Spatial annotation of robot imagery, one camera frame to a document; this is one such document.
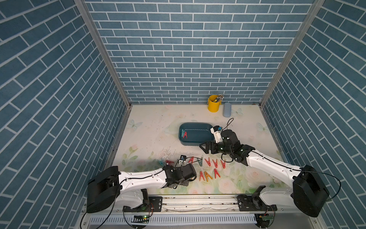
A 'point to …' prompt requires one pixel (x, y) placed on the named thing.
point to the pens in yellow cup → (219, 98)
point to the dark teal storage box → (195, 133)
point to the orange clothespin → (207, 175)
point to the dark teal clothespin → (200, 161)
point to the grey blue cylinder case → (227, 109)
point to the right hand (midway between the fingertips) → (206, 145)
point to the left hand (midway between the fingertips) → (188, 180)
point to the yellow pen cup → (213, 107)
